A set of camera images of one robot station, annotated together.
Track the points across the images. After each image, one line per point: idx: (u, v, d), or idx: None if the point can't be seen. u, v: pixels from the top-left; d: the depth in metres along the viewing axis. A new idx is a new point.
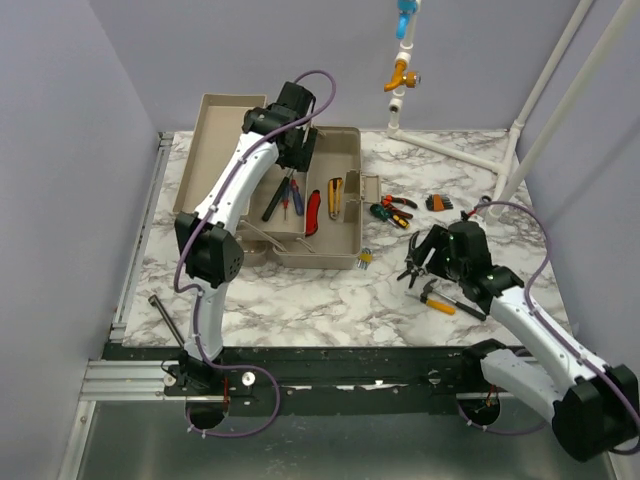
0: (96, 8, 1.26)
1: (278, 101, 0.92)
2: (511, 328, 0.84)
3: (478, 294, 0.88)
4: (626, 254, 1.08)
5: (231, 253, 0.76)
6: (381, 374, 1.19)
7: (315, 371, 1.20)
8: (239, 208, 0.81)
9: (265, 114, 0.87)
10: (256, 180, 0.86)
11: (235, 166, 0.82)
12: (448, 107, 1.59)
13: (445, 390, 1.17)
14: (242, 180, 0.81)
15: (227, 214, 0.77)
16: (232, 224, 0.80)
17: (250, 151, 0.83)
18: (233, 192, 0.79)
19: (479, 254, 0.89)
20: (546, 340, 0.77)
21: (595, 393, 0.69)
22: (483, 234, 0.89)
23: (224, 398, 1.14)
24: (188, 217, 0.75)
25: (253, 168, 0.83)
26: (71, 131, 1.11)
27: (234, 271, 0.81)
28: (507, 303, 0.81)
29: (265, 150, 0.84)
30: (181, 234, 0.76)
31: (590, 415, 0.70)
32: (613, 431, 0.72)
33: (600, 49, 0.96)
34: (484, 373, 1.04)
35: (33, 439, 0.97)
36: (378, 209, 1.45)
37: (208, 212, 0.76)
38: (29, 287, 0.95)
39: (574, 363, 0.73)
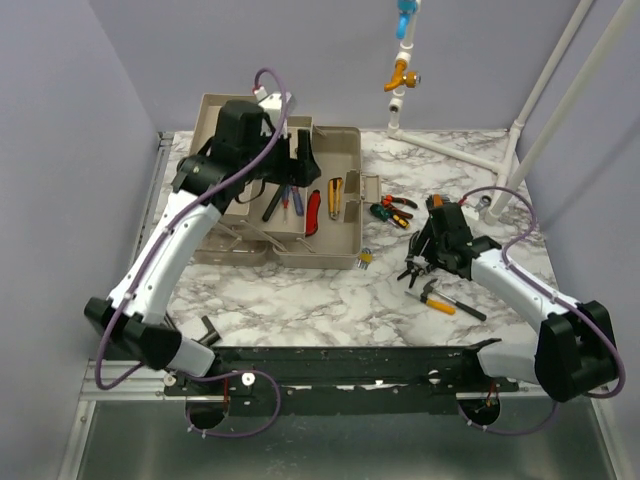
0: (96, 8, 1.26)
1: (217, 138, 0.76)
2: (493, 288, 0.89)
3: (459, 261, 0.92)
4: (626, 253, 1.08)
5: (156, 339, 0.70)
6: (380, 374, 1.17)
7: (315, 371, 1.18)
8: (168, 285, 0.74)
9: (201, 168, 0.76)
10: (190, 247, 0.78)
11: (159, 237, 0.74)
12: (448, 107, 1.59)
13: (446, 390, 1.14)
14: (167, 256, 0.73)
15: (146, 302, 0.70)
16: (160, 306, 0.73)
17: (179, 218, 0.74)
18: (156, 271, 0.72)
19: (458, 227, 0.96)
20: (520, 288, 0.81)
21: (568, 327, 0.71)
22: (459, 209, 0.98)
23: (224, 398, 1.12)
24: (99, 308, 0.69)
25: (182, 238, 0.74)
26: (70, 131, 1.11)
27: (169, 348, 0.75)
28: (485, 261, 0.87)
29: (197, 216, 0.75)
30: (98, 323, 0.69)
31: (566, 350, 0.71)
32: (593, 373, 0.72)
33: (600, 48, 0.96)
34: (484, 367, 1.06)
35: (33, 440, 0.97)
36: (378, 209, 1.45)
37: (124, 299, 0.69)
38: (29, 287, 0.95)
39: (547, 302, 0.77)
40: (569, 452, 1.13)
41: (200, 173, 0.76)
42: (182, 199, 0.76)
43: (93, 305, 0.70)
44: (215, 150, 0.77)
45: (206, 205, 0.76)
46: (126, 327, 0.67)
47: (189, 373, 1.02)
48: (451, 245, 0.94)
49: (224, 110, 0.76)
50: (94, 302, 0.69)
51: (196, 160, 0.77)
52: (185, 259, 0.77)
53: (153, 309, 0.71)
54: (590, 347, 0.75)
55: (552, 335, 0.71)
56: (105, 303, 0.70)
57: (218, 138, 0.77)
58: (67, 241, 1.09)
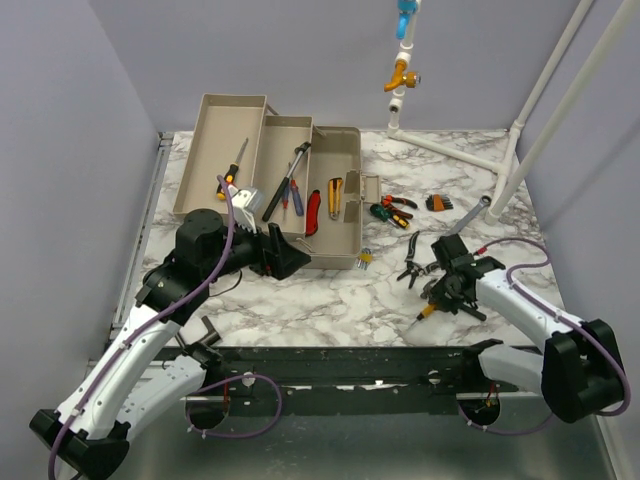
0: (95, 8, 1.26)
1: (177, 254, 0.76)
2: (497, 308, 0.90)
3: (463, 282, 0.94)
4: (626, 254, 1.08)
5: (99, 456, 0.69)
6: (381, 374, 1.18)
7: (315, 371, 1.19)
8: (121, 398, 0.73)
9: (166, 281, 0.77)
10: (148, 361, 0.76)
11: (115, 354, 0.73)
12: (448, 108, 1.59)
13: (445, 390, 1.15)
14: (119, 373, 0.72)
15: (94, 417, 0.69)
16: (111, 420, 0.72)
17: (136, 334, 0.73)
18: (107, 386, 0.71)
19: (458, 253, 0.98)
20: (524, 306, 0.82)
21: (572, 345, 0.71)
22: (457, 237, 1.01)
23: (225, 398, 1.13)
24: (45, 423, 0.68)
25: (138, 354, 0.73)
26: (69, 132, 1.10)
27: (115, 460, 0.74)
28: (489, 281, 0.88)
29: (155, 332, 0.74)
30: (44, 439, 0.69)
31: (572, 368, 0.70)
32: (601, 393, 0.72)
33: (601, 47, 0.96)
34: (483, 368, 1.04)
35: (32, 440, 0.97)
36: (378, 209, 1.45)
37: (70, 416, 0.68)
38: (29, 287, 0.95)
39: (551, 321, 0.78)
40: (569, 453, 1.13)
41: (165, 286, 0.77)
42: (145, 311, 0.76)
43: (39, 419, 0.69)
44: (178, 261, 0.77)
45: (166, 319, 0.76)
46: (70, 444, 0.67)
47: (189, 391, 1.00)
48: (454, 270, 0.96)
49: (180, 229, 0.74)
50: (41, 416, 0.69)
51: (162, 272, 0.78)
52: (142, 373, 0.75)
53: (101, 425, 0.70)
54: (597, 367, 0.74)
55: (556, 353, 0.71)
56: (52, 416, 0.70)
57: (178, 254, 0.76)
58: (67, 241, 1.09)
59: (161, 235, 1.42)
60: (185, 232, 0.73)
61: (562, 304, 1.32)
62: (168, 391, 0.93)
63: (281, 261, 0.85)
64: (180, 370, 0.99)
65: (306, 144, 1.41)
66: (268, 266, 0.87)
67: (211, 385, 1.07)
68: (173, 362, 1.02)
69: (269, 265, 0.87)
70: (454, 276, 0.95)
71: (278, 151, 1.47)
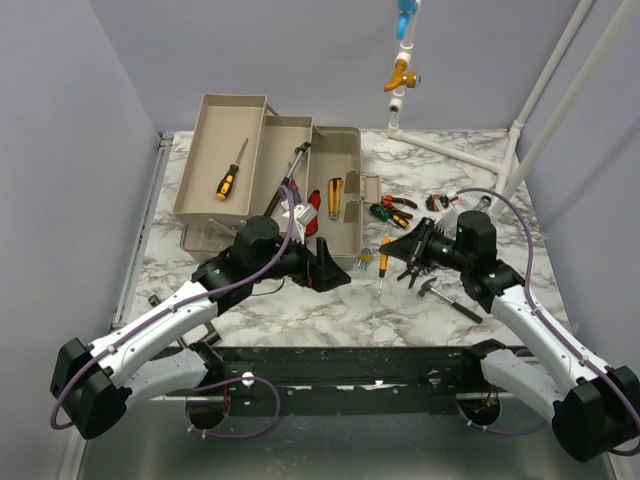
0: (95, 8, 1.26)
1: (234, 249, 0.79)
2: (512, 327, 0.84)
3: (479, 293, 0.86)
4: (625, 254, 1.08)
5: (109, 402, 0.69)
6: (381, 374, 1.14)
7: (315, 371, 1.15)
8: (148, 355, 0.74)
9: (220, 269, 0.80)
10: (183, 331, 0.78)
11: (160, 312, 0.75)
12: (448, 108, 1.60)
13: (445, 390, 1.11)
14: (159, 330, 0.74)
15: (121, 362, 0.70)
16: (129, 373, 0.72)
17: (185, 302, 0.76)
18: (144, 336, 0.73)
19: (486, 251, 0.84)
20: (546, 340, 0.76)
21: (596, 394, 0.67)
22: (494, 230, 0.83)
23: (224, 398, 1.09)
24: (76, 350, 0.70)
25: (180, 320, 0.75)
26: (69, 133, 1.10)
27: (111, 420, 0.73)
28: (508, 302, 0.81)
29: (202, 306, 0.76)
30: (67, 370, 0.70)
31: (594, 417, 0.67)
32: (613, 434, 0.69)
33: (601, 47, 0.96)
34: (484, 373, 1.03)
35: (33, 439, 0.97)
36: (378, 209, 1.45)
37: (103, 351, 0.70)
38: (29, 287, 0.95)
39: (576, 364, 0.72)
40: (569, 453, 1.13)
41: (217, 278, 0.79)
42: (195, 287, 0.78)
43: (72, 345, 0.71)
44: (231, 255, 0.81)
45: (213, 300, 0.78)
46: (93, 378, 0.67)
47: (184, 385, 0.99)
48: (471, 275, 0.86)
49: (241, 231, 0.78)
50: (76, 344, 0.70)
51: (217, 262, 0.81)
52: (173, 340, 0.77)
53: (123, 372, 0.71)
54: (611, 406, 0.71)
55: (580, 402, 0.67)
56: (84, 348, 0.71)
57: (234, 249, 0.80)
58: (67, 242, 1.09)
59: (161, 234, 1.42)
60: (246, 233, 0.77)
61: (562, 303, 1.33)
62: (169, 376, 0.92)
63: (323, 273, 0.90)
64: (186, 360, 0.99)
65: (306, 144, 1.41)
66: (310, 278, 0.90)
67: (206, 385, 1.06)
68: (179, 354, 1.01)
69: (311, 277, 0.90)
70: (471, 285, 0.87)
71: (277, 151, 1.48)
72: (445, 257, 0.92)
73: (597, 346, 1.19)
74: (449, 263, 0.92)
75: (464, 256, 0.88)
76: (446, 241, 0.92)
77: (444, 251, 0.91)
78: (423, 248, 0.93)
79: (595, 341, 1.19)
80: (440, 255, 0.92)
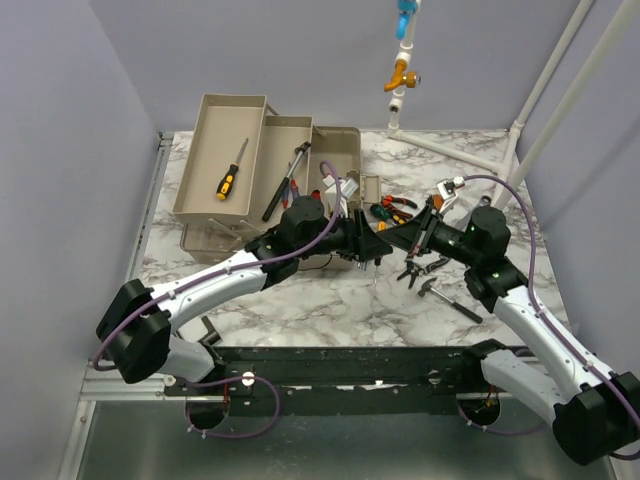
0: (95, 8, 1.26)
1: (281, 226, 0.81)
2: (514, 329, 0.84)
3: (482, 292, 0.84)
4: (625, 254, 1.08)
5: (157, 345, 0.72)
6: (381, 374, 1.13)
7: (315, 371, 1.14)
8: (198, 308, 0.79)
9: (272, 245, 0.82)
10: (231, 293, 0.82)
11: (216, 271, 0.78)
12: (448, 108, 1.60)
13: (445, 390, 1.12)
14: (211, 287, 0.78)
15: (176, 309, 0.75)
16: (181, 320, 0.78)
17: (239, 266, 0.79)
18: (200, 289, 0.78)
19: (495, 253, 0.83)
20: (551, 344, 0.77)
21: (600, 400, 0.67)
22: (508, 233, 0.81)
23: (224, 398, 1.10)
24: (138, 290, 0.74)
25: (232, 282, 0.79)
26: (69, 133, 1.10)
27: (150, 366, 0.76)
28: (513, 304, 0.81)
29: (253, 274, 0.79)
30: (125, 307, 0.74)
31: (596, 423, 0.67)
32: (614, 439, 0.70)
33: (601, 47, 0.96)
34: (484, 373, 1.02)
35: (33, 439, 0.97)
36: (378, 209, 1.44)
37: (163, 295, 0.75)
38: (28, 287, 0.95)
39: (580, 369, 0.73)
40: None
41: (266, 253, 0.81)
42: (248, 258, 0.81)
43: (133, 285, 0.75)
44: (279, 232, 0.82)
45: (264, 272, 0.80)
46: (151, 317, 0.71)
47: (184, 377, 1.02)
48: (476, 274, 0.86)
49: (287, 212, 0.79)
50: (138, 282, 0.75)
51: (265, 240, 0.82)
52: (221, 300, 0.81)
53: (177, 319, 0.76)
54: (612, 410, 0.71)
55: (583, 409, 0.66)
56: (144, 289, 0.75)
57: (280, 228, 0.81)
58: (68, 242, 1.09)
59: (161, 234, 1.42)
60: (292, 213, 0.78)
61: (562, 303, 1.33)
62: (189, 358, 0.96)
63: (363, 245, 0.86)
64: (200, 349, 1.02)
65: (306, 144, 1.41)
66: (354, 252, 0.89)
67: (203, 385, 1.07)
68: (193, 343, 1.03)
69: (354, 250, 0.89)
70: (476, 281, 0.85)
71: (277, 151, 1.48)
72: (450, 249, 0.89)
73: (597, 345, 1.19)
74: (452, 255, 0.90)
75: (472, 251, 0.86)
76: (451, 232, 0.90)
77: (448, 243, 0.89)
78: (427, 238, 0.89)
79: (594, 340, 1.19)
80: (444, 246, 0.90)
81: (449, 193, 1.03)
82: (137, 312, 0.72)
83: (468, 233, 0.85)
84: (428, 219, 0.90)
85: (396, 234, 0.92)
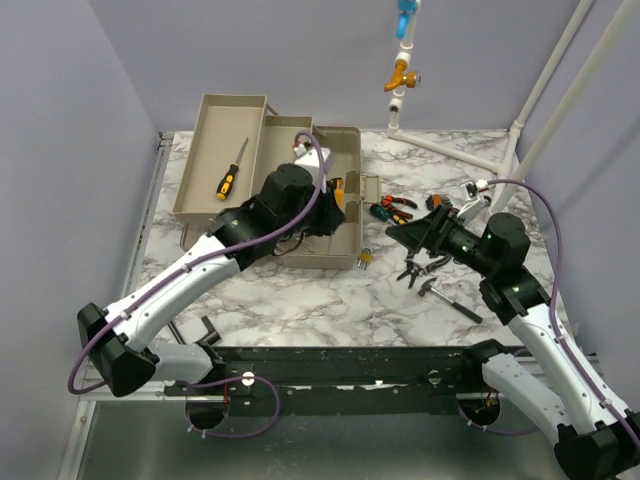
0: (95, 8, 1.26)
1: (260, 197, 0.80)
2: (531, 351, 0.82)
3: (498, 303, 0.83)
4: (625, 255, 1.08)
5: (129, 364, 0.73)
6: (380, 374, 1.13)
7: (315, 372, 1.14)
8: (165, 317, 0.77)
9: (239, 221, 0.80)
10: (199, 290, 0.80)
11: (174, 272, 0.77)
12: (448, 108, 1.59)
13: (445, 390, 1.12)
14: (172, 291, 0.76)
15: (136, 327, 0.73)
16: (151, 333, 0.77)
17: (197, 262, 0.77)
18: (159, 299, 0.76)
19: (514, 263, 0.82)
20: (568, 373, 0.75)
21: (612, 439, 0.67)
22: (528, 245, 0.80)
23: (224, 398, 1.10)
24: (92, 315, 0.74)
25: (193, 280, 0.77)
26: (69, 133, 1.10)
27: (140, 379, 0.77)
28: (533, 326, 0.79)
29: (216, 264, 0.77)
30: (87, 333, 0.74)
31: (604, 460, 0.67)
32: (616, 471, 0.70)
33: (601, 47, 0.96)
34: (484, 377, 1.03)
35: (33, 439, 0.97)
36: (378, 209, 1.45)
37: (116, 318, 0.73)
38: (28, 288, 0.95)
39: (596, 405, 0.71)
40: None
41: (235, 229, 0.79)
42: (213, 243, 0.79)
43: (89, 310, 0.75)
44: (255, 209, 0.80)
45: (230, 257, 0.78)
46: (109, 343, 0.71)
47: (184, 379, 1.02)
48: (493, 285, 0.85)
49: (271, 178, 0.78)
50: (90, 309, 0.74)
51: (236, 214, 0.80)
52: (190, 299, 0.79)
53: (144, 333, 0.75)
54: None
55: (594, 446, 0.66)
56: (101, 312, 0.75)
57: (260, 200, 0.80)
58: (67, 242, 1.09)
59: (161, 234, 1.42)
60: (278, 180, 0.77)
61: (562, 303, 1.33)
62: (185, 361, 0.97)
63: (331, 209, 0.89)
64: (196, 352, 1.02)
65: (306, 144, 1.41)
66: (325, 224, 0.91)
67: (203, 386, 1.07)
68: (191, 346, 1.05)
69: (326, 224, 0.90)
70: (493, 291, 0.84)
71: (277, 151, 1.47)
72: (465, 255, 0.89)
73: (597, 346, 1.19)
74: (466, 261, 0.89)
75: (487, 258, 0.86)
76: (468, 239, 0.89)
77: (462, 249, 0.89)
78: (440, 242, 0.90)
79: (595, 341, 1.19)
80: (459, 252, 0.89)
81: (471, 195, 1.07)
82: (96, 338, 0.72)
83: (485, 241, 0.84)
84: (440, 220, 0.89)
85: (405, 234, 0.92)
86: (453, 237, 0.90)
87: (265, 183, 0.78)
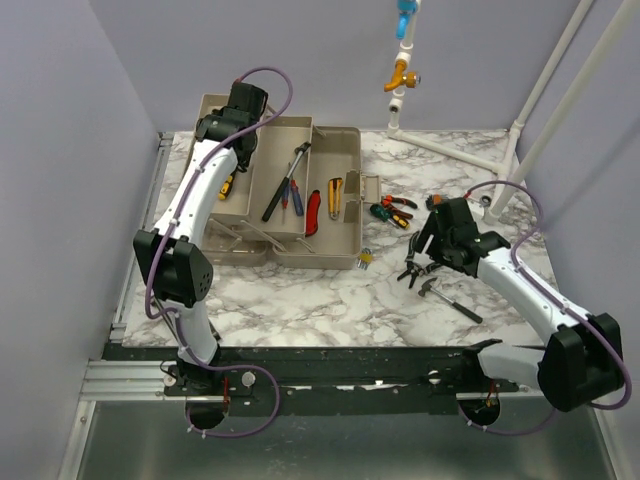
0: (95, 9, 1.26)
1: (231, 104, 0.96)
2: (500, 288, 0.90)
3: (466, 257, 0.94)
4: (625, 254, 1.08)
5: (199, 260, 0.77)
6: (380, 374, 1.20)
7: (315, 371, 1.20)
8: (202, 219, 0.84)
9: (218, 121, 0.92)
10: (217, 187, 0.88)
11: (193, 176, 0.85)
12: (448, 108, 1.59)
13: (446, 390, 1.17)
14: (202, 190, 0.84)
15: (190, 226, 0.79)
16: (198, 236, 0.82)
17: (208, 159, 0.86)
18: (194, 201, 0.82)
19: (463, 222, 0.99)
20: (530, 294, 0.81)
21: (577, 340, 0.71)
22: (466, 206, 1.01)
23: (224, 398, 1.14)
24: (148, 236, 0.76)
25: (212, 176, 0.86)
26: (69, 133, 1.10)
27: (208, 280, 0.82)
28: (494, 262, 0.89)
29: (222, 157, 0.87)
30: (146, 255, 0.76)
31: (574, 362, 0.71)
32: (596, 383, 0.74)
33: (601, 48, 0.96)
34: (483, 369, 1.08)
35: (33, 439, 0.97)
36: (378, 209, 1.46)
37: (169, 226, 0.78)
38: (27, 288, 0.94)
39: (557, 312, 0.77)
40: (569, 452, 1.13)
41: (218, 126, 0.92)
42: (206, 144, 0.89)
43: (140, 235, 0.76)
44: (227, 113, 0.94)
45: (229, 149, 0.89)
46: (175, 247, 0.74)
47: (197, 360, 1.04)
48: (457, 241, 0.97)
49: (236, 86, 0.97)
50: (142, 233, 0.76)
51: (212, 117, 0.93)
52: (213, 198, 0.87)
53: (193, 236, 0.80)
54: (595, 357, 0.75)
55: (561, 347, 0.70)
56: (152, 233, 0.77)
57: (230, 106, 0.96)
58: (67, 241, 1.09)
59: None
60: (244, 84, 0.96)
61: None
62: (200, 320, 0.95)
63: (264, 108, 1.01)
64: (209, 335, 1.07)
65: (306, 144, 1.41)
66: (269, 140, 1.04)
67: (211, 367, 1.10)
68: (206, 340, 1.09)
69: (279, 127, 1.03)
70: (458, 252, 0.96)
71: (277, 150, 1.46)
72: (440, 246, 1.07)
73: None
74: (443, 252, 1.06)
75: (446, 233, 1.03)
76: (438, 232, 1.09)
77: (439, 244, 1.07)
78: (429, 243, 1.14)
79: None
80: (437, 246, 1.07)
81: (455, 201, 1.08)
82: (162, 250, 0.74)
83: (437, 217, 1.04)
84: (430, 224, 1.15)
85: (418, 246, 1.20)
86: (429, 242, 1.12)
87: (232, 89, 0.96)
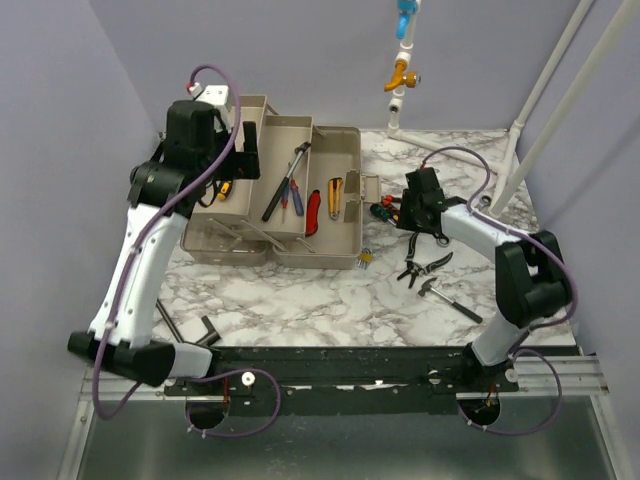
0: (95, 9, 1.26)
1: (169, 139, 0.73)
2: (460, 237, 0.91)
3: (431, 219, 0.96)
4: (624, 254, 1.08)
5: (147, 356, 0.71)
6: (380, 374, 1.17)
7: (314, 371, 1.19)
8: (146, 304, 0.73)
9: (155, 173, 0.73)
10: (161, 261, 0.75)
11: (127, 260, 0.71)
12: (448, 108, 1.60)
13: (446, 390, 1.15)
14: (139, 277, 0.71)
15: (129, 326, 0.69)
16: (145, 326, 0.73)
17: (144, 235, 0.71)
18: (131, 293, 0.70)
19: (431, 188, 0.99)
20: (481, 230, 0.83)
21: (518, 250, 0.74)
22: (434, 174, 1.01)
23: (224, 398, 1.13)
24: (83, 343, 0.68)
25: (151, 255, 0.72)
26: (69, 133, 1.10)
27: (164, 356, 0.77)
28: (451, 212, 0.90)
29: (162, 230, 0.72)
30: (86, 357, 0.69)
31: (516, 269, 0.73)
32: (548, 294, 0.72)
33: (600, 48, 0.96)
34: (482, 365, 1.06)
35: (33, 439, 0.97)
36: (378, 209, 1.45)
37: (106, 332, 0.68)
38: (26, 288, 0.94)
39: (502, 235, 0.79)
40: (569, 451, 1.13)
41: (153, 181, 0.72)
42: (143, 211, 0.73)
43: (74, 341, 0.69)
44: (169, 151, 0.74)
45: (170, 214, 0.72)
46: (115, 356, 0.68)
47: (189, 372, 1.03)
48: (425, 206, 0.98)
49: (172, 109, 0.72)
50: (77, 338, 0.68)
51: (150, 167, 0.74)
52: (157, 277, 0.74)
53: (138, 333, 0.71)
54: (544, 273, 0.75)
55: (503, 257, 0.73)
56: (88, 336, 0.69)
57: (170, 141, 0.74)
58: (67, 241, 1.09)
59: None
60: (181, 110, 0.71)
61: None
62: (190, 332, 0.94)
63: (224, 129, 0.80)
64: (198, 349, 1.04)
65: (306, 144, 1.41)
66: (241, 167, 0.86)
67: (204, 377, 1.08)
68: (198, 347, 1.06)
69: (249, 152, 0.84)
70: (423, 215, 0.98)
71: (277, 150, 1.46)
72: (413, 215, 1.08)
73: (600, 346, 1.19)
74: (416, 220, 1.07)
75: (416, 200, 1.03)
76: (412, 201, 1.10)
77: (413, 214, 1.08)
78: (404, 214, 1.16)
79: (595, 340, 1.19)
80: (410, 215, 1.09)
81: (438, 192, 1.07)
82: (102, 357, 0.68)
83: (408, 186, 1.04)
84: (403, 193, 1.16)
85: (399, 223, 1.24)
86: (407, 211, 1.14)
87: (165, 117, 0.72)
